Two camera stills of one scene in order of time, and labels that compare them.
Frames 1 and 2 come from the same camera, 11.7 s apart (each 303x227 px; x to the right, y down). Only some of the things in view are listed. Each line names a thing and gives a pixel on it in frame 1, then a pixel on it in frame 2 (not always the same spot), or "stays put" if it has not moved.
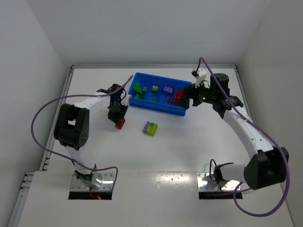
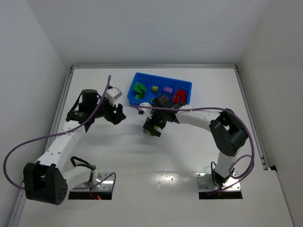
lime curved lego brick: [155, 89] stays put
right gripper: [192, 95] -> [153, 125]
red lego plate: [179, 93] stays put
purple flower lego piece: [168, 89] stays put
